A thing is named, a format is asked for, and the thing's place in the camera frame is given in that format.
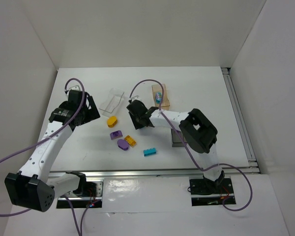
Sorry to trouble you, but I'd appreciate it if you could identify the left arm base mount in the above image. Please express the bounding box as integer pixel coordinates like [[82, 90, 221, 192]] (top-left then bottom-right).
[[65, 179, 104, 209]]

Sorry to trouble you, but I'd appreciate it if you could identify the purple sloped lego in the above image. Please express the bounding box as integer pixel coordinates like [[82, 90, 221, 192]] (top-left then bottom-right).
[[110, 130, 123, 140]]

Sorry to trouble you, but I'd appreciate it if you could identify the purple oval lego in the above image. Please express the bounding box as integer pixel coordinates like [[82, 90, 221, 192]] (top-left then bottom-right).
[[117, 139, 130, 150]]

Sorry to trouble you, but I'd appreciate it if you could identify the teal oval flower lego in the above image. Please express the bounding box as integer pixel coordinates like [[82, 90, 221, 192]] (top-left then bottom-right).
[[154, 92, 162, 104]]

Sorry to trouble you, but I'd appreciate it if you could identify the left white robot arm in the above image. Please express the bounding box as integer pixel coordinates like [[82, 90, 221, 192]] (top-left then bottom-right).
[[4, 89, 100, 212]]

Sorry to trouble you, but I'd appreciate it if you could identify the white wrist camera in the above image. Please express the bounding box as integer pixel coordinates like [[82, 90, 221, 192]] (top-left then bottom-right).
[[128, 95, 142, 103], [65, 85, 81, 92]]

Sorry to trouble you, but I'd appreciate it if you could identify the aluminium rail front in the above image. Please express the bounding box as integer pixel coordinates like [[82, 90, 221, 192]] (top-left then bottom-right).
[[49, 167, 207, 178]]

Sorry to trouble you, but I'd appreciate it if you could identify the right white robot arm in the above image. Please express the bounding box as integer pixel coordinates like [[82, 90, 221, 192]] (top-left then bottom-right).
[[126, 99, 225, 189]]

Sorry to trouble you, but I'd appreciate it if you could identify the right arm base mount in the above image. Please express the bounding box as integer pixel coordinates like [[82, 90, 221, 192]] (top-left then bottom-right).
[[187, 178, 236, 207]]

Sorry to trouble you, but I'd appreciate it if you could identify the aluminium rail right side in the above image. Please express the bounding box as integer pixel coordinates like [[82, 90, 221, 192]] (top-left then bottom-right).
[[221, 67, 260, 173]]

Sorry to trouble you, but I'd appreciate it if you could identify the dark grey plastic container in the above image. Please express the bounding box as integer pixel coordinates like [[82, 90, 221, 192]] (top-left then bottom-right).
[[171, 129, 187, 148]]

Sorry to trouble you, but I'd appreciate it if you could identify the long teal lego brick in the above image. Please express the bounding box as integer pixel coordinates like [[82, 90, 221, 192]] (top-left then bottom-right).
[[143, 148, 157, 157]]

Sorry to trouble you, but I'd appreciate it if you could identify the clear plastic container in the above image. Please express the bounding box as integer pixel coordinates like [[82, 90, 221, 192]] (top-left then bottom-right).
[[99, 88, 124, 117]]

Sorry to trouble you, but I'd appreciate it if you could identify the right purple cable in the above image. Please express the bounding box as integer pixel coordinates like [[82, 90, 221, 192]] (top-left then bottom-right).
[[128, 79, 254, 212]]

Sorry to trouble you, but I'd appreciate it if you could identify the aluminium rail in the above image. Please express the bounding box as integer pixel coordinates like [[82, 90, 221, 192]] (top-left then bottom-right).
[[221, 67, 260, 173], [49, 167, 207, 178]]

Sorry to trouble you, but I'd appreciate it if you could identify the yellow rectangular lego brick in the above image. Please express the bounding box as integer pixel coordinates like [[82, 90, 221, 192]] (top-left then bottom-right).
[[124, 135, 137, 147]]

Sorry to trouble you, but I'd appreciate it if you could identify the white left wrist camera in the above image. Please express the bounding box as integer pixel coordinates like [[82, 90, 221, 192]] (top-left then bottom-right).
[[65, 85, 81, 92]]

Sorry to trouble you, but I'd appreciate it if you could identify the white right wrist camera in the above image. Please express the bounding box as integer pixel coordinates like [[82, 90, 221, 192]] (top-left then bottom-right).
[[128, 95, 142, 103]]

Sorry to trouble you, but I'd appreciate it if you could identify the amber plastic container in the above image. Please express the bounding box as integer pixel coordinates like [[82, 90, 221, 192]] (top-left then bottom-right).
[[152, 84, 170, 110]]

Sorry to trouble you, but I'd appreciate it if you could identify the yellow oval lego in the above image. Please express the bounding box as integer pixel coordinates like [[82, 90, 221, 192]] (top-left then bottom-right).
[[107, 116, 118, 128]]

